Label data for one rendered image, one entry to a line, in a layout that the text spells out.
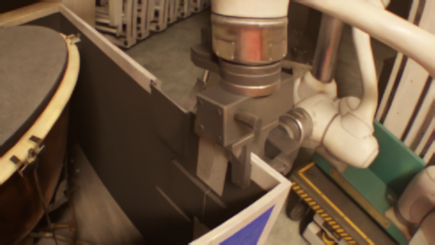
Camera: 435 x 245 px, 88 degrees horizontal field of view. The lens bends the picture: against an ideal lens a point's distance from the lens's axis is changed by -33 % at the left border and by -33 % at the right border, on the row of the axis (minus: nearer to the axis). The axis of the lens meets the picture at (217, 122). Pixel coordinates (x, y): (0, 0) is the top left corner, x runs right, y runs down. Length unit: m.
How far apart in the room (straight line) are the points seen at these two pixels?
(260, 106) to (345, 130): 0.46
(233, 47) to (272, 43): 0.04
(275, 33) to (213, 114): 0.12
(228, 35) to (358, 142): 0.54
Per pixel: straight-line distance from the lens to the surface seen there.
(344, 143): 0.81
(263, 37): 0.34
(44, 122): 0.54
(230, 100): 0.36
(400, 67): 1.24
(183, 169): 0.60
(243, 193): 0.49
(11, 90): 0.63
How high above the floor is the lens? 1.26
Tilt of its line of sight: 38 degrees down
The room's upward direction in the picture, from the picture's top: 7 degrees clockwise
